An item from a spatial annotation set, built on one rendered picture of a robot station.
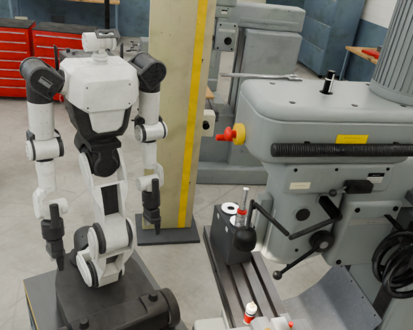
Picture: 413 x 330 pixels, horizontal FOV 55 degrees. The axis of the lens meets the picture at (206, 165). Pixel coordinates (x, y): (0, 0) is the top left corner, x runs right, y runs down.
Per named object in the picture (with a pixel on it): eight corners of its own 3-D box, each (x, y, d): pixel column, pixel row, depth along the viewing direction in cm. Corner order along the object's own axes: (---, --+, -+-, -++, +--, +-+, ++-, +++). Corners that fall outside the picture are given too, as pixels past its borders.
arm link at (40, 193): (34, 217, 163) (30, 185, 159) (56, 211, 168) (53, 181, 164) (39, 221, 158) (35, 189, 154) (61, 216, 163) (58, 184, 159)
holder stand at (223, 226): (227, 266, 181) (233, 231, 171) (209, 235, 199) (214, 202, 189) (250, 261, 185) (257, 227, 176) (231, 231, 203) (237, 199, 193)
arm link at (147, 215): (136, 216, 198) (135, 194, 194) (153, 211, 203) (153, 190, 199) (148, 227, 189) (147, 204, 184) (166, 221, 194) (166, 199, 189)
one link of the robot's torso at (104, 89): (46, 122, 172) (39, 38, 155) (121, 113, 189) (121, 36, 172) (66, 153, 151) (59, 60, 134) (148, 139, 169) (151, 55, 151)
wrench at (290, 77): (221, 78, 110) (221, 74, 110) (217, 73, 113) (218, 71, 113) (302, 81, 116) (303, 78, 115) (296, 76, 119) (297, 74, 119)
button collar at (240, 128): (236, 148, 109) (240, 128, 106) (231, 139, 114) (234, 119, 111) (243, 148, 109) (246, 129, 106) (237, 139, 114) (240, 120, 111)
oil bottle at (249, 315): (244, 326, 154) (249, 306, 148) (242, 317, 157) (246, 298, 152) (254, 325, 154) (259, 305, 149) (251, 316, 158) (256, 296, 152)
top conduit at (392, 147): (273, 160, 96) (276, 146, 95) (267, 151, 100) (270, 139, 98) (431, 158, 107) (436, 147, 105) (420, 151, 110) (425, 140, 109)
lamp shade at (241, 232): (227, 239, 123) (230, 223, 120) (246, 234, 126) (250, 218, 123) (240, 254, 118) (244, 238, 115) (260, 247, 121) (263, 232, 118)
